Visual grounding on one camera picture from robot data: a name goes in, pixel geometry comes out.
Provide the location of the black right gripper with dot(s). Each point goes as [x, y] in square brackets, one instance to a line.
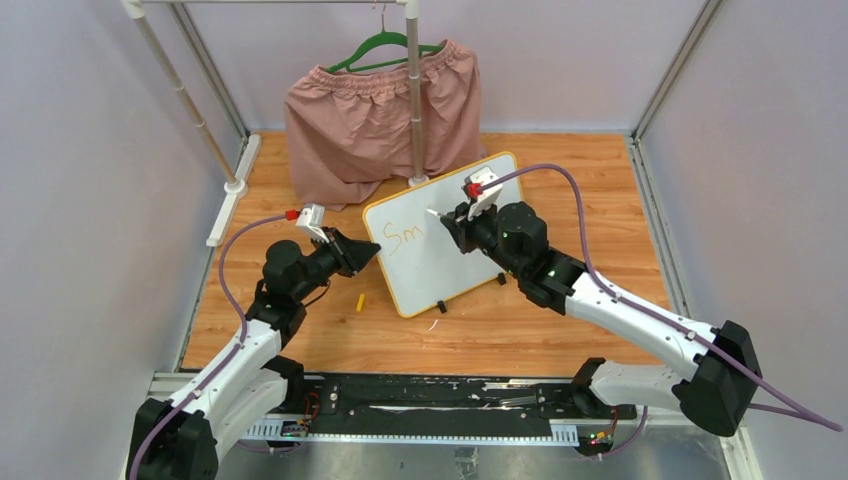
[462, 228]

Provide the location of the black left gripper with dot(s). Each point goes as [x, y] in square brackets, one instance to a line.
[350, 256]

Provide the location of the yellow framed whiteboard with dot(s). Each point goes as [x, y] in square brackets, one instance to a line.
[418, 258]

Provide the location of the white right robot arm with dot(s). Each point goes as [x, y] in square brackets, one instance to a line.
[707, 373]

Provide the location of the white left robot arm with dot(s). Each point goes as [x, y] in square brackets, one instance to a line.
[187, 435]

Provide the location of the metal whiteboard stand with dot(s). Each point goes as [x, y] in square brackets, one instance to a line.
[464, 299]

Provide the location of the pink shorts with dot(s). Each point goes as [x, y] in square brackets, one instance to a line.
[347, 132]

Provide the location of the white clothes rack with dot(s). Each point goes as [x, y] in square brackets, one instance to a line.
[236, 177]

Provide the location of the green clothes hanger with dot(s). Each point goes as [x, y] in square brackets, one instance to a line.
[387, 48]

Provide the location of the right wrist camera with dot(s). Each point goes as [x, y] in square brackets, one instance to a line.
[482, 190]

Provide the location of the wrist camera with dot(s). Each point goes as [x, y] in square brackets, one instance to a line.
[310, 220]
[482, 190]

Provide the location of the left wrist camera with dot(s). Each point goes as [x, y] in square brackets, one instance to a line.
[310, 220]

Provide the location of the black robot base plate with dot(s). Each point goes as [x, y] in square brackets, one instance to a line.
[451, 410]

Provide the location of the aluminium cage frame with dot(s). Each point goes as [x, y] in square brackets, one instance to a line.
[585, 84]

